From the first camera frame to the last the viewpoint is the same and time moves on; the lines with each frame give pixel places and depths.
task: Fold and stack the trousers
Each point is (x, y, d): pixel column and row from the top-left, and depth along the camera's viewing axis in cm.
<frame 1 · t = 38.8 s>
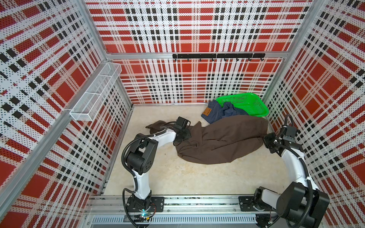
left hand: (190, 134, 98), fingers closed
right hand: (264, 137, 83), fingers closed
brown trousers: (220, 139, 97), point 4 cm above the table
blue denim jeans: (213, 111, 110), point 7 cm above the table
green plastic basket: (247, 102, 122), point 2 cm above the table

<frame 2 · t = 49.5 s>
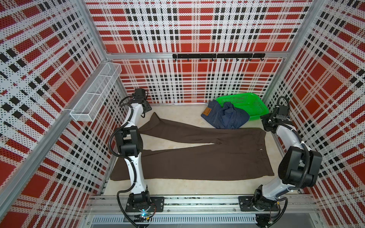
left hand: (146, 108, 100), fingers open
right hand: (263, 117, 90), fingers open
brown trousers: (230, 152, 98), on the table
the other named things where they were.

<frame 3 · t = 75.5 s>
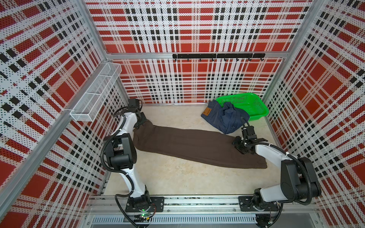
left hand: (143, 120, 95), fingers closed
right hand: (234, 144, 92), fingers open
brown trousers: (188, 147, 103), on the table
the other named things where they were.

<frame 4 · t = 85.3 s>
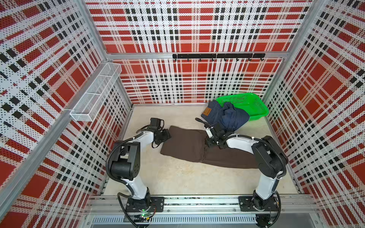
left hand: (170, 136, 97), fingers open
right hand: (210, 139, 97), fingers open
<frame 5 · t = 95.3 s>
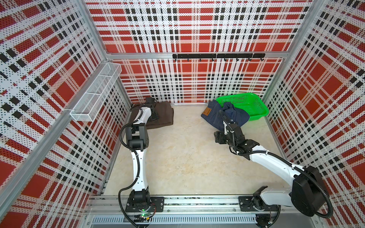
left hand: (152, 118, 109), fingers open
right hand: (221, 132, 85), fingers open
brown trousers: (164, 109, 114), point 5 cm above the table
the other named things where they were.

